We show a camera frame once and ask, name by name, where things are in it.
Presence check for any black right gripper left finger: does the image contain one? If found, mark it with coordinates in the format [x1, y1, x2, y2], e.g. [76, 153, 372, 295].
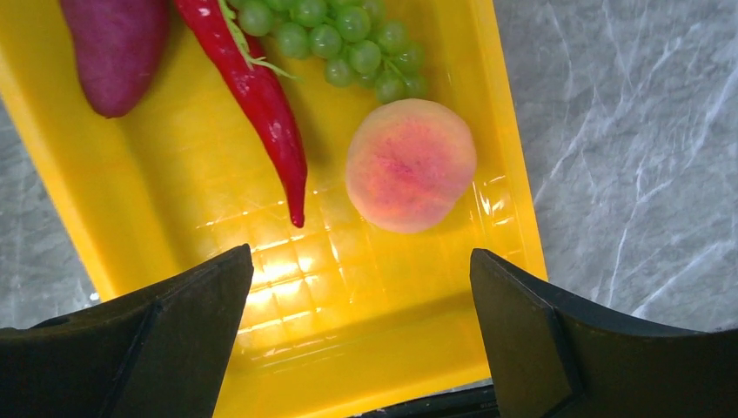
[1, 245, 254, 417]

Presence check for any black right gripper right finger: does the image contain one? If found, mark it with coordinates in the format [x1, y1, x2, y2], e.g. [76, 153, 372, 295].
[470, 249, 737, 417]

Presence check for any pink toy peach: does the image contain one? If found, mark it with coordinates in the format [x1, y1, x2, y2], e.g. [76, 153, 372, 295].
[345, 98, 477, 233]

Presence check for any yellow plastic tray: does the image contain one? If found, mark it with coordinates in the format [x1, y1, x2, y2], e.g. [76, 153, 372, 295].
[1, 1, 547, 417]

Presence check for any purple toy sweet potato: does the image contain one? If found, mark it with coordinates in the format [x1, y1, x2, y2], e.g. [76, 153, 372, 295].
[59, 0, 170, 118]

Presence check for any red toy chili pepper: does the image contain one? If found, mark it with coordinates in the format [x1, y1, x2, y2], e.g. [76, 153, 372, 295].
[175, 0, 307, 228]

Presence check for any green toy grape bunch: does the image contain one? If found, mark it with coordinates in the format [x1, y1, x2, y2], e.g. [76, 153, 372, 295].
[222, 0, 426, 104]

